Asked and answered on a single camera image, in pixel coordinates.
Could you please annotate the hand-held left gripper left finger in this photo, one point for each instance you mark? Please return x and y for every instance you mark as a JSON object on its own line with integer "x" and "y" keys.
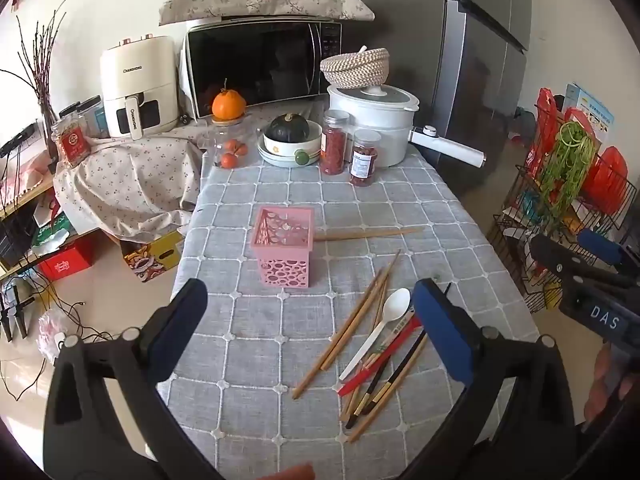
{"x": 175, "y": 332}

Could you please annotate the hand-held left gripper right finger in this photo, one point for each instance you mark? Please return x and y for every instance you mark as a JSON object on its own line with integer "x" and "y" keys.
{"x": 445, "y": 332}

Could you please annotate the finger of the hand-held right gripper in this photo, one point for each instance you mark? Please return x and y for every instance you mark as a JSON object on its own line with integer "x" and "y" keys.
{"x": 565, "y": 262}
{"x": 602, "y": 246}

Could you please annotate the red plastic spoon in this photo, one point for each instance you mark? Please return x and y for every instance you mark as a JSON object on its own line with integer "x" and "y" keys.
{"x": 395, "y": 347}

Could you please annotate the white plastic spoon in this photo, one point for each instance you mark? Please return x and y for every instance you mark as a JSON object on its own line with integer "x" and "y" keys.
{"x": 397, "y": 305}

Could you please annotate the chopsticks pair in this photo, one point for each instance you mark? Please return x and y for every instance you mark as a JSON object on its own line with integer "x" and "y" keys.
{"x": 387, "y": 342}

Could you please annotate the wooden chopstick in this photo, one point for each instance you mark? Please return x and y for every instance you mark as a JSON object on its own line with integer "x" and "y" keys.
{"x": 350, "y": 405}
{"x": 370, "y": 233}
{"x": 372, "y": 305}
{"x": 360, "y": 310}
{"x": 337, "y": 335}
{"x": 365, "y": 422}

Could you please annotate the pink perforated utensil basket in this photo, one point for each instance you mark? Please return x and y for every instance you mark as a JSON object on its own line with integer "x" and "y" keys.
{"x": 285, "y": 260}

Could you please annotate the person's right hand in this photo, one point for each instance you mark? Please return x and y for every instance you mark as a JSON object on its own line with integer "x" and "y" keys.
{"x": 602, "y": 385}

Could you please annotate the red plastic bag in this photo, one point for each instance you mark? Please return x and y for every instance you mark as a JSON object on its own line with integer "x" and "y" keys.
{"x": 607, "y": 175}
{"x": 545, "y": 125}

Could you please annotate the colourful cardboard box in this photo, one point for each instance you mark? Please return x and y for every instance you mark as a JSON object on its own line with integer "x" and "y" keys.
{"x": 155, "y": 257}

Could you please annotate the grey checked tablecloth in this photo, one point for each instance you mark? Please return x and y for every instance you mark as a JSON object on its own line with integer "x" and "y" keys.
{"x": 250, "y": 360}

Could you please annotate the green leafy vegetables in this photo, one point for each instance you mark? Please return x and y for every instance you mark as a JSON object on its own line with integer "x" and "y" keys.
{"x": 565, "y": 170}

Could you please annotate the white plastic bag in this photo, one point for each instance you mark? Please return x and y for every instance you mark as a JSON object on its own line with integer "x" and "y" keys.
{"x": 50, "y": 332}

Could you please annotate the red box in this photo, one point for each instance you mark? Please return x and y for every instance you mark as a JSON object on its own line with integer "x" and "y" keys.
{"x": 65, "y": 262}

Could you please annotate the blue white box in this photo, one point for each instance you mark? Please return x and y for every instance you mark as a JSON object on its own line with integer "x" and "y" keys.
{"x": 595, "y": 110}

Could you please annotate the floral cloth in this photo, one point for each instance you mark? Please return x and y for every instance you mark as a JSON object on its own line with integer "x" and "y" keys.
{"x": 140, "y": 180}

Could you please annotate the green bag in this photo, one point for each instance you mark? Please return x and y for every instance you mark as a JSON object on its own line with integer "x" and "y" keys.
{"x": 52, "y": 232}

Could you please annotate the small tangerine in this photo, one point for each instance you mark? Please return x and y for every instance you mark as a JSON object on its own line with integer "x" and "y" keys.
{"x": 231, "y": 145}
{"x": 242, "y": 149}
{"x": 228, "y": 160}

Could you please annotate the jar of red dates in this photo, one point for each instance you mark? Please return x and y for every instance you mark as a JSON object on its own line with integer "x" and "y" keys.
{"x": 364, "y": 160}

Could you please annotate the grey refrigerator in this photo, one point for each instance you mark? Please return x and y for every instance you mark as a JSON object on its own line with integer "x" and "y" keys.
{"x": 475, "y": 85}

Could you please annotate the wooden shelf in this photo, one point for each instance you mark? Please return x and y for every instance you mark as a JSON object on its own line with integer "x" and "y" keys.
{"x": 27, "y": 197}

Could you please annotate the glass jar with tomatoes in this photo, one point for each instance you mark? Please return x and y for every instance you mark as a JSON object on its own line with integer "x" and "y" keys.
{"x": 217, "y": 135}

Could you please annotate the cream dish green knob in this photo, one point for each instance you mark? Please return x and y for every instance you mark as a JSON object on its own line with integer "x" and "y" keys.
{"x": 280, "y": 159}

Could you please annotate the white electric pot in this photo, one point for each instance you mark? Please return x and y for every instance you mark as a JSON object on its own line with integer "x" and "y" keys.
{"x": 380, "y": 130}

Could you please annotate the red label jar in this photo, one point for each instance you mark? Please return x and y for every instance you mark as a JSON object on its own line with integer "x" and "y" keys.
{"x": 72, "y": 145}

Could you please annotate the jar of red berries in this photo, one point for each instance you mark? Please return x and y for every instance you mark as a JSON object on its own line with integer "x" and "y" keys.
{"x": 335, "y": 147}

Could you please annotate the pink bag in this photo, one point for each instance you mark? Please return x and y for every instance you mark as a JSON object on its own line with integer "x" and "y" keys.
{"x": 27, "y": 170}

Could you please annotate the white ceramic bowl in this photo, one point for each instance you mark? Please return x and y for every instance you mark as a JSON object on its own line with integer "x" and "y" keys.
{"x": 312, "y": 141}

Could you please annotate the large orange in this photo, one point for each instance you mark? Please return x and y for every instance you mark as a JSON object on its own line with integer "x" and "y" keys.
{"x": 229, "y": 105}

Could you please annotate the dark green pumpkin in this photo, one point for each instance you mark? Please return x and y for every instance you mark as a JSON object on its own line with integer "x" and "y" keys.
{"x": 287, "y": 127}

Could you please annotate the clear container black lid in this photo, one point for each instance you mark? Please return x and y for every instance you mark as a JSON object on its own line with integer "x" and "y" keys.
{"x": 90, "y": 112}

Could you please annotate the cream air fryer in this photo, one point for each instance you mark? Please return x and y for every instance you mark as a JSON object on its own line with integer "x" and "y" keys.
{"x": 135, "y": 75}

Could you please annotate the black microwave oven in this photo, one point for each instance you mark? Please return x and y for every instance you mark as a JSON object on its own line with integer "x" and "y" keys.
{"x": 260, "y": 65}

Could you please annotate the bare branches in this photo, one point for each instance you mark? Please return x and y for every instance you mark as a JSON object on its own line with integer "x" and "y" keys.
{"x": 42, "y": 75}

